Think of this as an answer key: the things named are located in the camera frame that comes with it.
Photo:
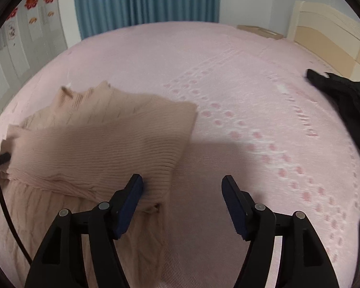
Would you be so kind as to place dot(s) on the white wardrobe with flower stickers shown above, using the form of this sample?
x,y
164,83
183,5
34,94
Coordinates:
x,y
33,36

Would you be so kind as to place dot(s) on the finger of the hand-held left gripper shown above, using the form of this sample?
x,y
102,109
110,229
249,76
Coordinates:
x,y
3,158

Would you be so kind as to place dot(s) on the beige knit sweater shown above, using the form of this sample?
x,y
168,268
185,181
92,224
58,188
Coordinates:
x,y
108,144

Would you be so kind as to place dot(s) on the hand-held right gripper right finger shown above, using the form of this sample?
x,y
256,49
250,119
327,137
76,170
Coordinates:
x,y
235,205

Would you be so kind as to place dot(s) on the black jacket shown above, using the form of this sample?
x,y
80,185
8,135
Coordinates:
x,y
348,102

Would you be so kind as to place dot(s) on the blue curtain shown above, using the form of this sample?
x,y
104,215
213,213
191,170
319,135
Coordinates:
x,y
138,0

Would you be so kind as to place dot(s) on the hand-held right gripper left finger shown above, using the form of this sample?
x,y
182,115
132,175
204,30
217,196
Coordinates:
x,y
130,205

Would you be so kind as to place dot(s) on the pink bed blanket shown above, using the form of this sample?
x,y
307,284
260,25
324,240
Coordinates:
x,y
243,96

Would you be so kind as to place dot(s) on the cream wooden headboard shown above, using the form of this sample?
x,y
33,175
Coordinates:
x,y
324,36

